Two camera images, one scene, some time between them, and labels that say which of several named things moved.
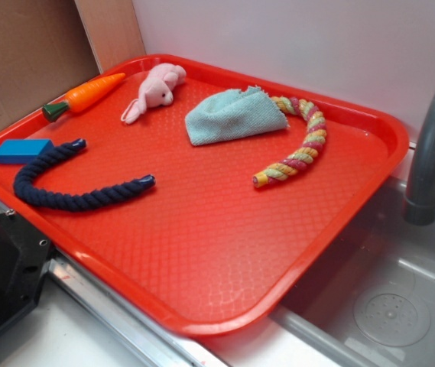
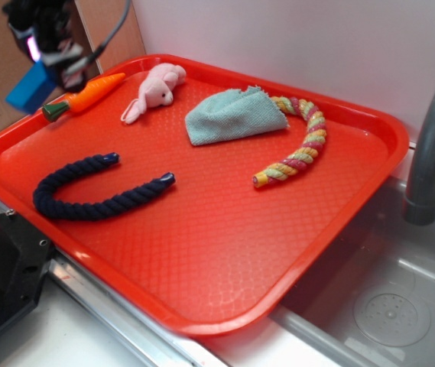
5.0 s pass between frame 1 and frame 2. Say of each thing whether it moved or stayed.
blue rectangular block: moved
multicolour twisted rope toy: stayed
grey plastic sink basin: stayed
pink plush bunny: stayed
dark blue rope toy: moved
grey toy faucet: stayed
